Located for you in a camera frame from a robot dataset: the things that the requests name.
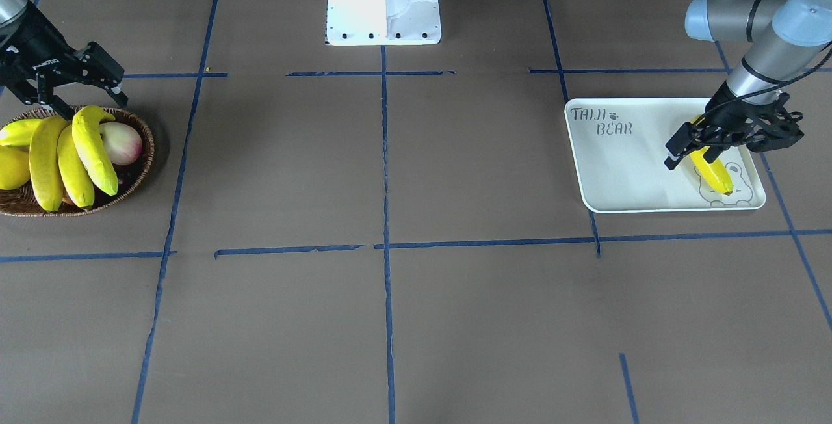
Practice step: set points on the yellow banana at edge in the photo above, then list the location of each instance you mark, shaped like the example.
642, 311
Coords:
44, 163

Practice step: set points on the white rectangular bear tray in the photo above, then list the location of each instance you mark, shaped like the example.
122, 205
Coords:
619, 149

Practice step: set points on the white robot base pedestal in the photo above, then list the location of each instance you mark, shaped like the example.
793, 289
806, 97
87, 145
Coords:
383, 22

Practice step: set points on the yellow lemon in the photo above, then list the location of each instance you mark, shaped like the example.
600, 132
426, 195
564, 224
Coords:
14, 168

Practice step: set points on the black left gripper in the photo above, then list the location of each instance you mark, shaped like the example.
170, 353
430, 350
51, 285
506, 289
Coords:
723, 108

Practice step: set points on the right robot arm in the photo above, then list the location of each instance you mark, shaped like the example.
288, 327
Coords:
10, 1

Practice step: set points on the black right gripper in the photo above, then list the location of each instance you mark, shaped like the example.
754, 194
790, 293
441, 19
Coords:
29, 47

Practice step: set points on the pink white peach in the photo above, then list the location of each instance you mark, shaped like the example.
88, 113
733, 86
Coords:
122, 143

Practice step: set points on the yellow banana moved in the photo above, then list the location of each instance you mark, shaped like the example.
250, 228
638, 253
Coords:
85, 129
713, 172

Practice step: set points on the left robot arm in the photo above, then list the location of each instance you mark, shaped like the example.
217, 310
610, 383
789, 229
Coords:
785, 36

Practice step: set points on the yellow banana in basket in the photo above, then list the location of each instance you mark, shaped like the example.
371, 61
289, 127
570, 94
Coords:
78, 186

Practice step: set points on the brown wicker basket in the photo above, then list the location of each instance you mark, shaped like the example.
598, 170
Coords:
21, 202

